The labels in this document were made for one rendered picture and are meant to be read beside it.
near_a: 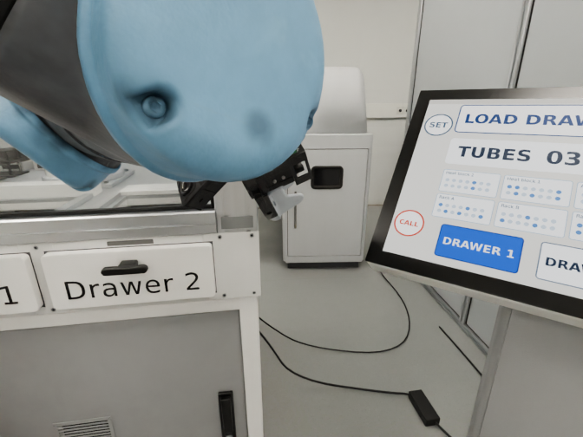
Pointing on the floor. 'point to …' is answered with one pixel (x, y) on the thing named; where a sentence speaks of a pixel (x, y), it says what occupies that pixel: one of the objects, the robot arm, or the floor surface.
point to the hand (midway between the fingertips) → (271, 214)
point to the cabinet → (134, 372)
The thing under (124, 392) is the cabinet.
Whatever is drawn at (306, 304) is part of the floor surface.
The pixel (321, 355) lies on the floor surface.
